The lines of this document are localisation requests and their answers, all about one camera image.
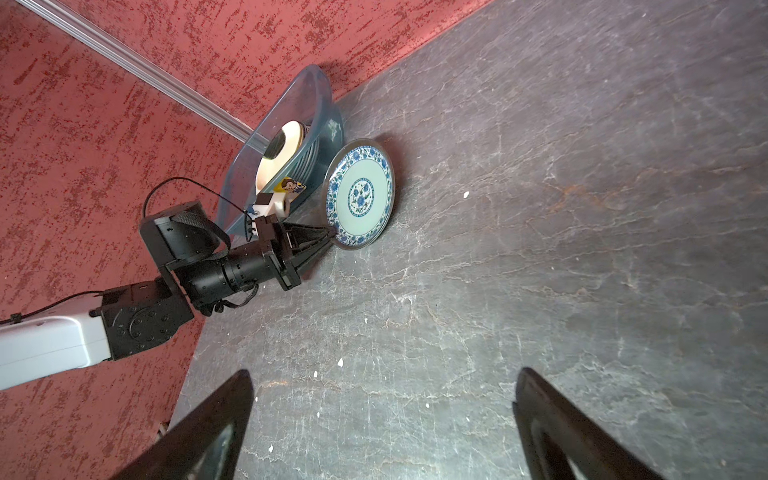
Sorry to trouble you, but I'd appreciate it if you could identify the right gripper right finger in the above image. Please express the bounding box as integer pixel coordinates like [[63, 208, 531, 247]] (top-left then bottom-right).
[[513, 367, 661, 479]]

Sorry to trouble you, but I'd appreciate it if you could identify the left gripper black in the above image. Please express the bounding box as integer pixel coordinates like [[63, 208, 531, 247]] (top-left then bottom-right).
[[139, 201, 336, 315]]

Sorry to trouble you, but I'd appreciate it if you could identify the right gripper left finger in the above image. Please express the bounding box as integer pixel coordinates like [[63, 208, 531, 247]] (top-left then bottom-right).
[[113, 369, 254, 479]]

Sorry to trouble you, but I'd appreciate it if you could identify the small teal patterned plate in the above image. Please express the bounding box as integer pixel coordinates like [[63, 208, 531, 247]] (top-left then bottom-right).
[[323, 138, 396, 250]]

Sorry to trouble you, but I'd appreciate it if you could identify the cream plate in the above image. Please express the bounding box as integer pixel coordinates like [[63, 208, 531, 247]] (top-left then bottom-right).
[[254, 120, 307, 193]]

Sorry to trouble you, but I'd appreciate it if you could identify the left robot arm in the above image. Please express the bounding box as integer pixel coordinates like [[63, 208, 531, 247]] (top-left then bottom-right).
[[1, 202, 336, 389]]

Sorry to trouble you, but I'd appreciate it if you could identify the blue translucent plastic bin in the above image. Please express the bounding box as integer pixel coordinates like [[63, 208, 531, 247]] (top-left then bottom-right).
[[215, 65, 345, 237]]

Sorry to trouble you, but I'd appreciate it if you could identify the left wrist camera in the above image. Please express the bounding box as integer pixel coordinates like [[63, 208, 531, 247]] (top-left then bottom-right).
[[248, 192, 291, 220]]

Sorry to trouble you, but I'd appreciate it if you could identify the left aluminium corner post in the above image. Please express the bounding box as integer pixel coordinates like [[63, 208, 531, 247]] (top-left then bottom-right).
[[17, 0, 267, 150]]

